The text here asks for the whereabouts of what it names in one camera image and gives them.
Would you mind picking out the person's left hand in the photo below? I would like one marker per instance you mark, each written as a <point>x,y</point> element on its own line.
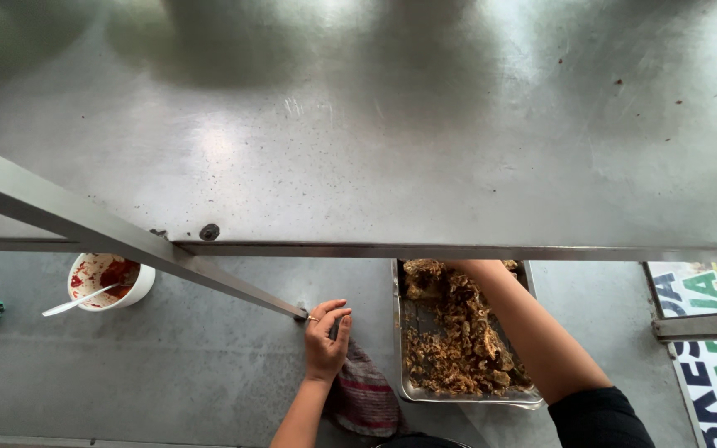
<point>322,348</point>

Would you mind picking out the striped cloth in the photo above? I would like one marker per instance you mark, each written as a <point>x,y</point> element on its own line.
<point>365,398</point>

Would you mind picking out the metal tray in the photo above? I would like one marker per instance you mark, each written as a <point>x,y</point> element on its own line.
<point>417,320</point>

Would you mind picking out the black round pot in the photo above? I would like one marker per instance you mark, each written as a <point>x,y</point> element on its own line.
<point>421,441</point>

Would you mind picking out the heap of fried brown food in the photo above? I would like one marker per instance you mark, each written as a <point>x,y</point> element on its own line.
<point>458,348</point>

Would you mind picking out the black bolt head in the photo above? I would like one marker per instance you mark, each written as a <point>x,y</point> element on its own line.
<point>209,232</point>

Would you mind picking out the white bowl with red sauce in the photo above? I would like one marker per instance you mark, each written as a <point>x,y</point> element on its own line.
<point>137,289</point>

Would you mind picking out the stainless steel shelf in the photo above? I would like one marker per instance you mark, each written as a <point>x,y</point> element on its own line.
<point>358,143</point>

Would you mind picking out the diagonal steel brace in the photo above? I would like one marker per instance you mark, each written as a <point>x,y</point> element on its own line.
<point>116,239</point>

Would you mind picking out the white spoon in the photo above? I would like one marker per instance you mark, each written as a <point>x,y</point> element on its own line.
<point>78,301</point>

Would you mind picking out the black sleeve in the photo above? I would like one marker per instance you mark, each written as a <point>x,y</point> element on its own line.
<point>601,420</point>

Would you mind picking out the grey metal frame bar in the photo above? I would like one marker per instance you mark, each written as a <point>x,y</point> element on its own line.
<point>707,325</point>

